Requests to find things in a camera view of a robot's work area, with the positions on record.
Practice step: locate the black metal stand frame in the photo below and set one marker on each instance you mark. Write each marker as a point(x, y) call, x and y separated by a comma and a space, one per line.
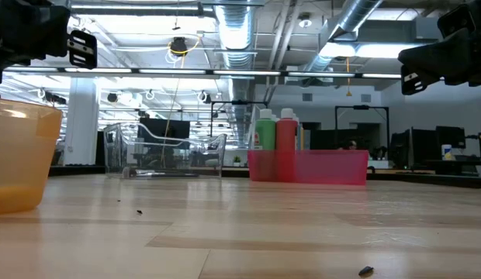
point(360, 107)

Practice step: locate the black wall screen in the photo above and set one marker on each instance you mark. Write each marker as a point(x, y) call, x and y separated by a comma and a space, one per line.
point(174, 128)

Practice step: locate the green paint bottle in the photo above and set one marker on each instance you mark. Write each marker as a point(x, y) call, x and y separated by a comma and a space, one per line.
point(265, 133)

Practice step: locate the pink paint bottle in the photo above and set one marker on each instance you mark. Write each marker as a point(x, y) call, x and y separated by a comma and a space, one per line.
point(286, 133)

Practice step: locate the black ceiling dome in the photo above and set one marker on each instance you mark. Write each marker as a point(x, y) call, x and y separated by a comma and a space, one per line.
point(178, 45)

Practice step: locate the white pillar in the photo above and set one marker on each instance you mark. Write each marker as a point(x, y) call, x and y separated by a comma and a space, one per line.
point(81, 124)

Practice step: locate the yellow hanging pendant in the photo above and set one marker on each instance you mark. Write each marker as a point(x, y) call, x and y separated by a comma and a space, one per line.
point(348, 93)

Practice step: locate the ceiling light strip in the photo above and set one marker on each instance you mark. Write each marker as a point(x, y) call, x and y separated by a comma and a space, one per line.
point(174, 71)

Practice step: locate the silver angled ventilation duct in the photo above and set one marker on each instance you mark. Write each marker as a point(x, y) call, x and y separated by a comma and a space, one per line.
point(357, 15)

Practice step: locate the clear plastic bin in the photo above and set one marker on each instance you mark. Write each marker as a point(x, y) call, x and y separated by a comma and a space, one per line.
point(120, 155)

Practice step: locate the silver spiral ventilation duct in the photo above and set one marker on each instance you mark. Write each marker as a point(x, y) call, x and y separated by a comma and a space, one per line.
point(236, 38)

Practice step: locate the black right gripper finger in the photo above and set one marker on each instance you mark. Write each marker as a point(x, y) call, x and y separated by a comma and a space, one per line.
point(442, 69)
point(446, 44)

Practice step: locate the orange translucent plastic bin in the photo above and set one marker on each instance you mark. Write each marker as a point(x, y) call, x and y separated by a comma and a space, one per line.
point(19, 162)

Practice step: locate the white background container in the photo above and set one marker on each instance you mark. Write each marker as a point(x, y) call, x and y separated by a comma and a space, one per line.
point(447, 152)

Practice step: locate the small green desk plant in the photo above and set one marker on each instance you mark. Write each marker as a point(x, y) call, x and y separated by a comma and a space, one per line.
point(237, 159)

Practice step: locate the person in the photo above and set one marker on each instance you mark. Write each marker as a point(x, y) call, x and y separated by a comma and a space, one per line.
point(353, 145)

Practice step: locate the dark flat crumb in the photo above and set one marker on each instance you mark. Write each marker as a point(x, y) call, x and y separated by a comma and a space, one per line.
point(365, 270)

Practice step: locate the red plastic bin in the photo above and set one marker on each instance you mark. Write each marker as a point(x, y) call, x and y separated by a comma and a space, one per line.
point(322, 166)

